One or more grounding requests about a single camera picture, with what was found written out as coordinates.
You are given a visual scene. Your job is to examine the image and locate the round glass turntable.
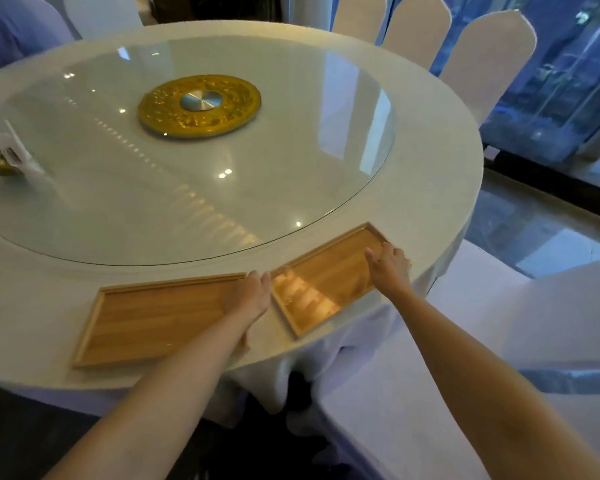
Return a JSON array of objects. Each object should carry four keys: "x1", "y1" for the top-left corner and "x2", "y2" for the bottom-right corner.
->
[{"x1": 0, "y1": 35, "x2": 397, "y2": 267}]

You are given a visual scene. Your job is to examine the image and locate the matte wooden tray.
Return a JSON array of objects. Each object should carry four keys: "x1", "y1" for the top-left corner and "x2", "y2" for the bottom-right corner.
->
[{"x1": 71, "y1": 273, "x2": 251, "y2": 370}]

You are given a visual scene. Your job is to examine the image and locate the silver turntable centre cap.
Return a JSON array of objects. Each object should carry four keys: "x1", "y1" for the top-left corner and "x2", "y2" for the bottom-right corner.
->
[{"x1": 179, "y1": 89, "x2": 224, "y2": 112}]

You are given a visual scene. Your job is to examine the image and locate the gold round turntable base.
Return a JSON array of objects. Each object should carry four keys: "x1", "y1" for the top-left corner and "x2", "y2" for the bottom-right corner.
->
[{"x1": 137, "y1": 74, "x2": 263, "y2": 141}]

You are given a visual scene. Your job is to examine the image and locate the white tablecloth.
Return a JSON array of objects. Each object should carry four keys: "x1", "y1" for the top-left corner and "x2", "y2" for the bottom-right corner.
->
[{"x1": 0, "y1": 20, "x2": 485, "y2": 431}]

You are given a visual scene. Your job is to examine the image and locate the white covered chair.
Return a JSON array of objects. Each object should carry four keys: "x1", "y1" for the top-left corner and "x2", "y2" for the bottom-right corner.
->
[
  {"x1": 381, "y1": 0, "x2": 453, "y2": 71},
  {"x1": 62, "y1": 0, "x2": 144, "y2": 41},
  {"x1": 0, "y1": 0, "x2": 77, "y2": 78},
  {"x1": 438, "y1": 9, "x2": 538, "y2": 128},
  {"x1": 286, "y1": 239, "x2": 600, "y2": 480},
  {"x1": 329, "y1": 0, "x2": 389, "y2": 46}
]

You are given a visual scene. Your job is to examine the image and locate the glossy wooden tray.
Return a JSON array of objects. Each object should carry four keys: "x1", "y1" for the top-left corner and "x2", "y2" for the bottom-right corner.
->
[{"x1": 269, "y1": 222, "x2": 414, "y2": 339}]

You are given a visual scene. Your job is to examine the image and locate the white paper napkins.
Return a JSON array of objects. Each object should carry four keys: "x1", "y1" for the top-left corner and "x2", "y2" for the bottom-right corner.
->
[{"x1": 0, "y1": 119, "x2": 47, "y2": 179}]

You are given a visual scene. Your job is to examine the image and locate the person's right forearm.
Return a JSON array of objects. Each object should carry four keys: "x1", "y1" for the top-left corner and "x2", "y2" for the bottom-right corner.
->
[{"x1": 379, "y1": 286, "x2": 600, "y2": 480}]

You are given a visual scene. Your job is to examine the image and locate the person's left hand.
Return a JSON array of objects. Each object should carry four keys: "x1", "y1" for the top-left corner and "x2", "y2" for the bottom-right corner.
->
[{"x1": 220, "y1": 270, "x2": 273, "y2": 323}]

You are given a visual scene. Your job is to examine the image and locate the glass window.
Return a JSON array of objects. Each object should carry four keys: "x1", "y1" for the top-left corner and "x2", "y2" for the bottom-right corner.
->
[{"x1": 429, "y1": 0, "x2": 600, "y2": 168}]

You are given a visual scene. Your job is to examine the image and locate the person's right hand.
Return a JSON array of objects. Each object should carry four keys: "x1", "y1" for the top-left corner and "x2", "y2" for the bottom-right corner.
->
[{"x1": 364, "y1": 241, "x2": 412, "y2": 297}]

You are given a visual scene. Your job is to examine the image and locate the brass napkin holder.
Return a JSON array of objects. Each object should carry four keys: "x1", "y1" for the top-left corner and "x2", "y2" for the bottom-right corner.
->
[{"x1": 0, "y1": 151, "x2": 22, "y2": 178}]

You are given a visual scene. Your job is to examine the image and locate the person's left forearm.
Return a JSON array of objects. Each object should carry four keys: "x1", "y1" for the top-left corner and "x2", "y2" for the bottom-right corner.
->
[{"x1": 42, "y1": 311, "x2": 261, "y2": 480}]

